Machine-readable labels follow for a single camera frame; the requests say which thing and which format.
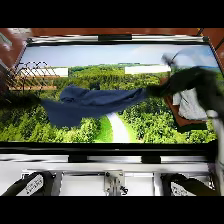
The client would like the grey garment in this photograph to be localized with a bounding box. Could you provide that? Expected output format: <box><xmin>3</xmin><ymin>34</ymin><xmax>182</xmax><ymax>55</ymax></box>
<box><xmin>172</xmin><ymin>87</ymin><xmax>208</xmax><ymax>121</ymax></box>

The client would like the brown garment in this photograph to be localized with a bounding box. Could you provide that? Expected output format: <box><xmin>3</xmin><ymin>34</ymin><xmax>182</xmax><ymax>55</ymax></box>
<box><xmin>159</xmin><ymin>77</ymin><xmax>208</xmax><ymax>133</ymax></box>

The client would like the silver frame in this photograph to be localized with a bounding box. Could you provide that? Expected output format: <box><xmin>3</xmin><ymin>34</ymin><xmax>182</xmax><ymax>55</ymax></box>
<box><xmin>0</xmin><ymin>153</ymin><xmax>224</xmax><ymax>197</ymax></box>

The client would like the blue shirt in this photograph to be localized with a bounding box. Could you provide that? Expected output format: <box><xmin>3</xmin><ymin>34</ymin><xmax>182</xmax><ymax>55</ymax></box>
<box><xmin>41</xmin><ymin>84</ymin><xmax>150</xmax><ymax>128</ymax></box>

